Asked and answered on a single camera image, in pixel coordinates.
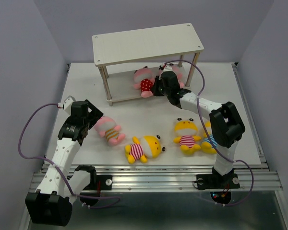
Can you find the pink frog orange-striped shirt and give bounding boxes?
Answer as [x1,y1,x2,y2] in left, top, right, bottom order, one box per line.
[94,116,125,146]

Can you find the pink frog red polka-dot shirt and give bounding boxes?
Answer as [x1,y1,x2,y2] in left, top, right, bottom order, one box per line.
[133,66,155,98]

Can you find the pink frog pink-striped shirt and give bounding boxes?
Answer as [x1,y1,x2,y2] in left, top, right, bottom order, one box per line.
[159,65,184,88]

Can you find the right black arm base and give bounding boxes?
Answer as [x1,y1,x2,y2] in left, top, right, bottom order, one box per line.
[192,168,240,206]

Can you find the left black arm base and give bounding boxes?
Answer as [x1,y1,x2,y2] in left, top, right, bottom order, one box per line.
[73,165,112,193]

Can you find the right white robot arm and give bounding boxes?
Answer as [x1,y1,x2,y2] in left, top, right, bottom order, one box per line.
[152,71,245,187]

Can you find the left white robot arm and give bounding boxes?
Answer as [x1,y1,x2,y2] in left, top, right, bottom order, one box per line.
[25,96,103,226]

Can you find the white two-tier shelf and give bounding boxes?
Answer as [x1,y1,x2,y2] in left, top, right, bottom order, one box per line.
[92,23,204,105]

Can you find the yellow frog red-striped shirt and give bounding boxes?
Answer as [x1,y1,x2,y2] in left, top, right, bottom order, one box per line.
[173,117,202,156]

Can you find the yellow frog lying sideways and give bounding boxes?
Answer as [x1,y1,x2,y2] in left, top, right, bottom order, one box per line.
[124,135,166,164]

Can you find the yellow frog blue-striped shirt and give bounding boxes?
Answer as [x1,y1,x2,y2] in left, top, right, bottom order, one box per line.
[201,121,217,154]

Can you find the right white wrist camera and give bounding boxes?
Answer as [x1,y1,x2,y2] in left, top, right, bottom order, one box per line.
[159,63,174,73]

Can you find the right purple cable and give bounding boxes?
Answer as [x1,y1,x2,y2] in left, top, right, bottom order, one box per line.
[162,59,255,208]

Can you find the purple cable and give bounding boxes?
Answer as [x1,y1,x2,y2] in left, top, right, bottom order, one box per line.
[18,103,120,209]
[162,59,255,208]

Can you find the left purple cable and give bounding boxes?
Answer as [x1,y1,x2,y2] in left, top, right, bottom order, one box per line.
[18,103,120,209]

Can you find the aluminium mounting rail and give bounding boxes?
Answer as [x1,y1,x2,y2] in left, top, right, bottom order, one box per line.
[30,62,284,192]

